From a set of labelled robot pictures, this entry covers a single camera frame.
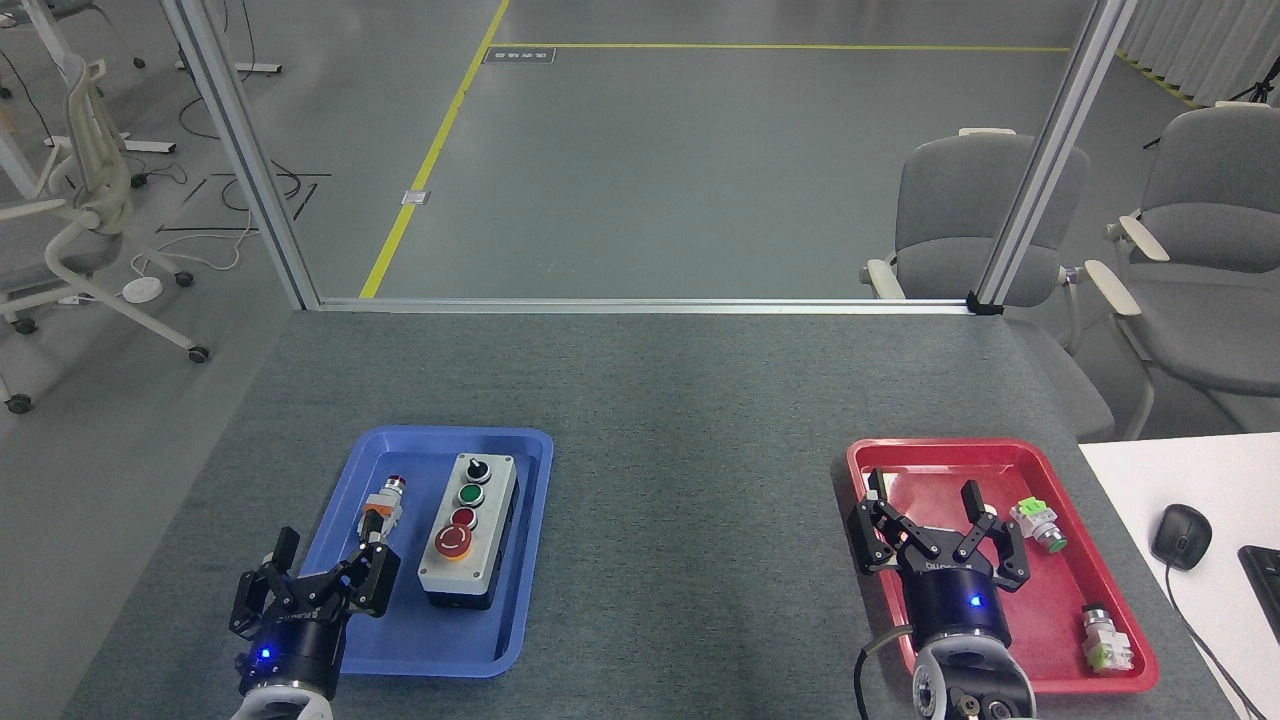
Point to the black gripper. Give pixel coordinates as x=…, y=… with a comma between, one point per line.
x=295, y=650
x=955, y=600

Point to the grey control box with buttons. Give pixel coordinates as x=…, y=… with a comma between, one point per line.
x=470, y=530

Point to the red push button orange block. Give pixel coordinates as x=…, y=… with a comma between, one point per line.
x=385, y=505

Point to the silver push button green block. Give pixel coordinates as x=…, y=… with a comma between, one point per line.
x=1105, y=640

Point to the blue plastic tray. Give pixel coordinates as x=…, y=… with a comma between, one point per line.
x=430, y=640

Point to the red plastic tray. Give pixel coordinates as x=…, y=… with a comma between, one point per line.
x=1050, y=610

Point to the white side table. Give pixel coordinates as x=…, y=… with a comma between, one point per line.
x=1150, y=480

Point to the black computer mouse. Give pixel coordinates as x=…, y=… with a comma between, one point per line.
x=1182, y=537

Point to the grey chair with cream armrests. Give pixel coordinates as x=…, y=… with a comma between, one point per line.
x=1210, y=300
x=950, y=210

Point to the black keyboard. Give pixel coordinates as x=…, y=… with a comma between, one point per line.
x=1265, y=590

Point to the white round floor socket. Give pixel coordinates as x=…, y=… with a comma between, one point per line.
x=142, y=290

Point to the silver floor outlet plate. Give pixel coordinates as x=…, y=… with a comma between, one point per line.
x=416, y=197

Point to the white mesh office chair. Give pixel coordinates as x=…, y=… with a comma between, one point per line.
x=95, y=180

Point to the white stand foot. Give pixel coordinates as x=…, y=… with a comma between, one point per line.
x=250, y=68
x=130, y=146

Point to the black tripod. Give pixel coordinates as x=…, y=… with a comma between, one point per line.
x=1262, y=92

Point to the white pleated curtain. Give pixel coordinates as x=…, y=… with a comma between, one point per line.
x=1210, y=45

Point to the dark floor label sign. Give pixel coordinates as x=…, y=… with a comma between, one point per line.
x=519, y=55

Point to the green push button switch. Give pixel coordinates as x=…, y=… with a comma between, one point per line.
x=1038, y=522

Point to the silver aluminium rail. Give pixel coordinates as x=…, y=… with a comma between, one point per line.
x=640, y=306

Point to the silver aluminium post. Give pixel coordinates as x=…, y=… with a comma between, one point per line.
x=1050, y=160
x=245, y=150

